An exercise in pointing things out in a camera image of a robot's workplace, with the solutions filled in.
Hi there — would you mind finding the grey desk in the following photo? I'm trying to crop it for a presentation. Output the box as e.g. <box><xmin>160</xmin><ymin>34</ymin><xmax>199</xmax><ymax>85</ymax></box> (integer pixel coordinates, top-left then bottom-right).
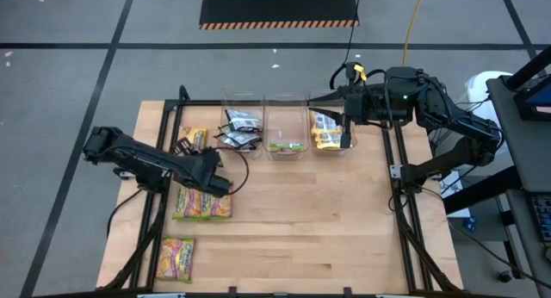
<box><xmin>486</xmin><ymin>73</ymin><xmax>551</xmax><ymax>194</ymax></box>
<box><xmin>505</xmin><ymin>188</ymin><xmax>551</xmax><ymax>298</ymax></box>

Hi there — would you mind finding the black keyboard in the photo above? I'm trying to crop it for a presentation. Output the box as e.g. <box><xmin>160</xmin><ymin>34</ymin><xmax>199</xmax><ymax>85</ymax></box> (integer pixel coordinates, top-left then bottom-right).
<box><xmin>531</xmin><ymin>194</ymin><xmax>551</xmax><ymax>243</ymax></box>

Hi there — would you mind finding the white bag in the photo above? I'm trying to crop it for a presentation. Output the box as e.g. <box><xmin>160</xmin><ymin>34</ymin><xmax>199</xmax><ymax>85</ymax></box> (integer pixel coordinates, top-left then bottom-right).
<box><xmin>467</xmin><ymin>70</ymin><xmax>513</xmax><ymax>118</ymax></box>

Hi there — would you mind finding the black monitor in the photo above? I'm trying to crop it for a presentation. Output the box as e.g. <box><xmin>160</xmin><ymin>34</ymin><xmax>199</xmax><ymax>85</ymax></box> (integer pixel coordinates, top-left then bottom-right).
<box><xmin>514</xmin><ymin>73</ymin><xmax>551</xmax><ymax>121</ymax></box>

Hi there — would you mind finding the yellow cable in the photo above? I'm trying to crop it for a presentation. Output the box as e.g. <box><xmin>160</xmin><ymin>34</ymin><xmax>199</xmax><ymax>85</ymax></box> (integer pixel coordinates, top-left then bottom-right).
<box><xmin>402</xmin><ymin>0</ymin><xmax>427</xmax><ymax>66</ymax></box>

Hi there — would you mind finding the white paper sheet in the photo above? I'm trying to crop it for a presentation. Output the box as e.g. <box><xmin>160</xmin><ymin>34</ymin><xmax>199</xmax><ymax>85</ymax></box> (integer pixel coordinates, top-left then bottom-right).
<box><xmin>438</xmin><ymin>171</ymin><xmax>473</xmax><ymax>220</ymax></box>

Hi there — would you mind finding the clear plastic bin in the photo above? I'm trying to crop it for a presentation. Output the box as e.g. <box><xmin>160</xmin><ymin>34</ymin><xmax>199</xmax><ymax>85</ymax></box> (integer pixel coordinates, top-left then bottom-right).
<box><xmin>263</xmin><ymin>90</ymin><xmax>310</xmax><ymax>158</ymax></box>
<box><xmin>219</xmin><ymin>90</ymin><xmax>265</xmax><ymax>158</ymax></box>
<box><xmin>307</xmin><ymin>90</ymin><xmax>357</xmax><ymax>158</ymax></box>

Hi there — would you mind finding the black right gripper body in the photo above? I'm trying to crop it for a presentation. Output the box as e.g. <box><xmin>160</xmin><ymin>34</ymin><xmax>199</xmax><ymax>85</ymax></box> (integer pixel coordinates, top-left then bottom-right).
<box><xmin>344</xmin><ymin>84</ymin><xmax>391</xmax><ymax>127</ymax></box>

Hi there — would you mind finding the black floor cable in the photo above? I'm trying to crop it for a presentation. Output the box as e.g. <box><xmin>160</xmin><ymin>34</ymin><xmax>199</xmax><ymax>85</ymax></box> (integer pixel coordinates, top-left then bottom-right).
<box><xmin>447</xmin><ymin>222</ymin><xmax>551</xmax><ymax>290</ymax></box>

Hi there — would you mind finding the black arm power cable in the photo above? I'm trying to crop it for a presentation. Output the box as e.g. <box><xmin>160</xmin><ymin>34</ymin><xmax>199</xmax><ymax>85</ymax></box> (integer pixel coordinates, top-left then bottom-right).
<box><xmin>105</xmin><ymin>188</ymin><xmax>147</xmax><ymax>239</ymax></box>

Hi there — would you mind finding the black looped cable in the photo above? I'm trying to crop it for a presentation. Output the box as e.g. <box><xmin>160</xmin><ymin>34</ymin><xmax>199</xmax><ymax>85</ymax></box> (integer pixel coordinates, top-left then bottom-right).
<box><xmin>329</xmin><ymin>0</ymin><xmax>365</xmax><ymax>90</ymax></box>

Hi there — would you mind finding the black metal strut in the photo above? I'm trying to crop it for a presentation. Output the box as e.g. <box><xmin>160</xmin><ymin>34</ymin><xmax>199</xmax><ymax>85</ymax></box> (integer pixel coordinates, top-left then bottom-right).
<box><xmin>442</xmin><ymin>165</ymin><xmax>524</xmax><ymax>216</ymax></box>
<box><xmin>501</xmin><ymin>43</ymin><xmax>551</xmax><ymax>92</ymax></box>

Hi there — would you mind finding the black hazard-striped floor mat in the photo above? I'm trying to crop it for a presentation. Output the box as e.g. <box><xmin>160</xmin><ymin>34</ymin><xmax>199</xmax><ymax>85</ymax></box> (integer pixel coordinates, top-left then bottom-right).
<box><xmin>198</xmin><ymin>0</ymin><xmax>360</xmax><ymax>31</ymax></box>

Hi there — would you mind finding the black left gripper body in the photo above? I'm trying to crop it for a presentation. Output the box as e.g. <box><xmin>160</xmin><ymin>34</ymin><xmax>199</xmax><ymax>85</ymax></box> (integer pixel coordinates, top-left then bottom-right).
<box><xmin>191</xmin><ymin>150</ymin><xmax>233</xmax><ymax>198</ymax></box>

